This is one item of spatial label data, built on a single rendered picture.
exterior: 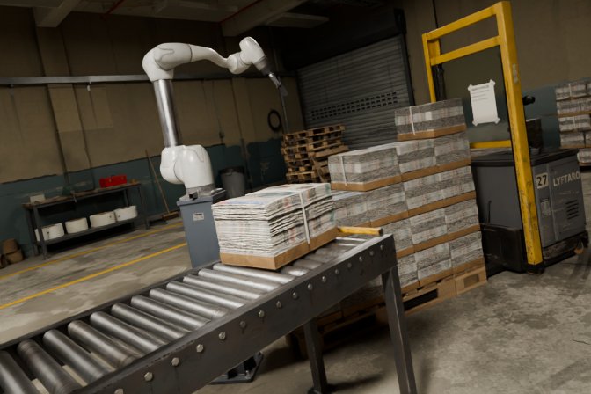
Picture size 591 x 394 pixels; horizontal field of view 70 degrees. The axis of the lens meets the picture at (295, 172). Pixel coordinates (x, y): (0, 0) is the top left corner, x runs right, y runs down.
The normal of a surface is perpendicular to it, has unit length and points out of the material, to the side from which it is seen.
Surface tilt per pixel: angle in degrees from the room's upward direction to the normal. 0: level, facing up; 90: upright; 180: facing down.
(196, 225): 90
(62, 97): 90
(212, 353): 90
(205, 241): 90
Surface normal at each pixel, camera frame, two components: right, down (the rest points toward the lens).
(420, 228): 0.40, 0.00
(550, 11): -0.70, 0.18
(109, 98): 0.69, -0.06
